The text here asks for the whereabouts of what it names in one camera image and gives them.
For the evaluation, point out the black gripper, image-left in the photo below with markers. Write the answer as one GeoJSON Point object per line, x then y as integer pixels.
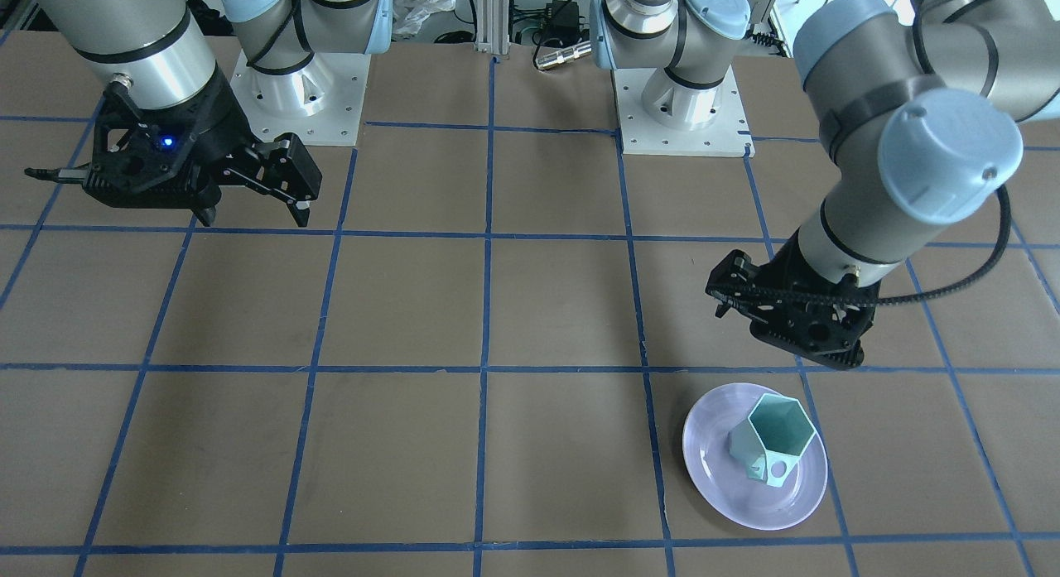
{"type": "Point", "coordinates": [217, 123]}

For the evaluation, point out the black gripper, image-right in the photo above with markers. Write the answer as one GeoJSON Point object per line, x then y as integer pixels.
{"type": "Point", "coordinates": [781, 270]}

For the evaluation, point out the mint green hexagonal cup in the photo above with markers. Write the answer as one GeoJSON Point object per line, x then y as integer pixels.
{"type": "Point", "coordinates": [772, 439]}

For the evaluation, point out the silver robot arm, image-right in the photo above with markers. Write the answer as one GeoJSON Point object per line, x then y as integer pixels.
{"type": "Point", "coordinates": [922, 121]}

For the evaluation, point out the lavender plate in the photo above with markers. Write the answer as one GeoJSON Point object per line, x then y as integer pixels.
{"type": "Point", "coordinates": [722, 481]}

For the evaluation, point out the metal cylinder connector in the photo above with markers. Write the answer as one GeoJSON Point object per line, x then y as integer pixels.
{"type": "Point", "coordinates": [562, 56]}

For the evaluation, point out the black power adapter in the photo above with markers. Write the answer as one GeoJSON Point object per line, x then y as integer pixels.
{"type": "Point", "coordinates": [562, 17]}

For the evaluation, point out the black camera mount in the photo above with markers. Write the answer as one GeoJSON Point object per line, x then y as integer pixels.
{"type": "Point", "coordinates": [830, 335]}
{"type": "Point", "coordinates": [140, 157]}

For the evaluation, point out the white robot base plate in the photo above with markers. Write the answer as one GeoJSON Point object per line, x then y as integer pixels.
{"type": "Point", "coordinates": [321, 103]}
{"type": "Point", "coordinates": [658, 117]}

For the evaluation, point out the aluminium frame post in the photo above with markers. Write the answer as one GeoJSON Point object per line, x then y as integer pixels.
{"type": "Point", "coordinates": [492, 19]}

